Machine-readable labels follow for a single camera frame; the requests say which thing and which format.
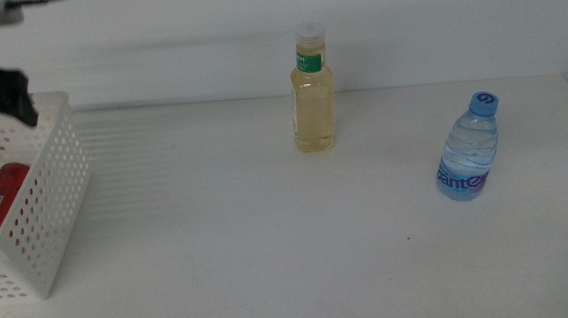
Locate red soda can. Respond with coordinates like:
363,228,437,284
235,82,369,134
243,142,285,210
0,161,37,242

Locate yellow tea bottle green label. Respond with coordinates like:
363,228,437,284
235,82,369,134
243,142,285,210
285,19,340,154

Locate clear water bottle blue cap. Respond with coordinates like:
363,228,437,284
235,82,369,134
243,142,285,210
429,89,506,203

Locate white perforated plastic basket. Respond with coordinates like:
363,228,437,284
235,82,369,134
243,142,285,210
0,90,99,304

